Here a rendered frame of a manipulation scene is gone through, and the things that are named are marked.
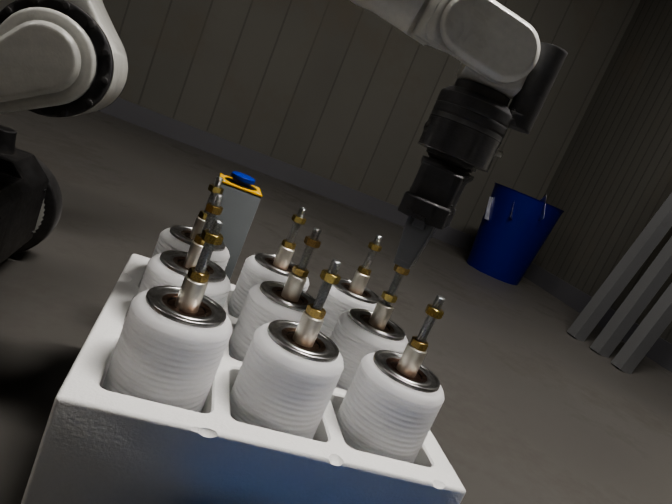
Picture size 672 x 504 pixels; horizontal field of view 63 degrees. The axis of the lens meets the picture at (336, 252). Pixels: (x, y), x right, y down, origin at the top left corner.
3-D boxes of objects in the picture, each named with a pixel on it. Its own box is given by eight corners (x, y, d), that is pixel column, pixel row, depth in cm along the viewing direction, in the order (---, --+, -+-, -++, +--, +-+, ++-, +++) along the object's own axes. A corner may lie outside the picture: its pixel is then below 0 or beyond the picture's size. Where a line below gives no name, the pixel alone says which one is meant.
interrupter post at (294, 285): (292, 296, 67) (302, 272, 66) (301, 305, 65) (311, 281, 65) (275, 294, 66) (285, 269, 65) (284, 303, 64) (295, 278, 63)
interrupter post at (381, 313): (386, 329, 70) (396, 306, 69) (382, 333, 67) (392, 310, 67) (369, 320, 70) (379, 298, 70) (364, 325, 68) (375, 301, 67)
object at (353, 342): (363, 446, 76) (416, 333, 72) (344, 480, 67) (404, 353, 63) (303, 413, 78) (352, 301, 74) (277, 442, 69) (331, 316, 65)
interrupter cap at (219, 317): (183, 335, 46) (186, 328, 46) (127, 294, 49) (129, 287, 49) (239, 325, 53) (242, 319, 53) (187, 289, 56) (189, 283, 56)
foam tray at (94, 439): (-4, 575, 47) (55, 396, 43) (96, 358, 83) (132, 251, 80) (395, 629, 58) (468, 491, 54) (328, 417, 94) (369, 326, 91)
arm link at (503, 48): (517, 94, 57) (409, 22, 56) (498, 101, 66) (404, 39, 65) (555, 38, 56) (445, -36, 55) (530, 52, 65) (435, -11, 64)
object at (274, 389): (294, 524, 56) (362, 374, 53) (205, 524, 52) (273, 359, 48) (268, 461, 64) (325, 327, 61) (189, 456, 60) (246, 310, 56)
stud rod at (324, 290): (314, 332, 54) (343, 263, 52) (305, 330, 53) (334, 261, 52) (310, 327, 55) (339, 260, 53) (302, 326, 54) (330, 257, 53)
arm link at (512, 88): (436, 108, 59) (482, 3, 57) (426, 114, 69) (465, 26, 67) (532, 149, 59) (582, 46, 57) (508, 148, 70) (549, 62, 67)
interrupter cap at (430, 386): (373, 347, 62) (375, 342, 61) (435, 374, 61) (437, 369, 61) (370, 373, 54) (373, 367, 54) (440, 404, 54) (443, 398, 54)
